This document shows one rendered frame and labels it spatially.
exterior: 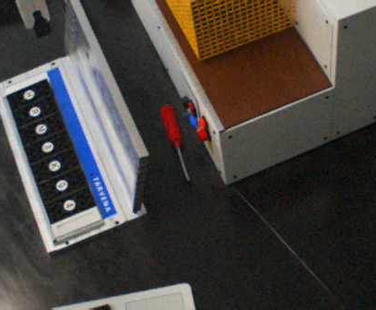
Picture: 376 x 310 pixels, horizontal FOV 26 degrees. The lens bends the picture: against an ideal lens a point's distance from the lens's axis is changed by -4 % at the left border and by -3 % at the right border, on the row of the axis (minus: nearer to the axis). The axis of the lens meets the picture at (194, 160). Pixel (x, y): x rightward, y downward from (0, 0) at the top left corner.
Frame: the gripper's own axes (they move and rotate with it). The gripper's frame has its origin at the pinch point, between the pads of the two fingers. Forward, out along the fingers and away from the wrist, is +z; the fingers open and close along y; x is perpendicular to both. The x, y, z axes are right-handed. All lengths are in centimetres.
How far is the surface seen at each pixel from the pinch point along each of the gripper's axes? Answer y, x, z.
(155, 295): 50, 1, 23
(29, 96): -2.2, -7.8, 21.0
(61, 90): -1.1, -0.9, 22.2
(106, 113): 15.2, 5.8, 13.8
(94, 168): 20.4, -0.4, 22.3
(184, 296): 53, 6, 23
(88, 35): 3.7, 8.0, 3.5
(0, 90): -7.6, -13.5, 22.0
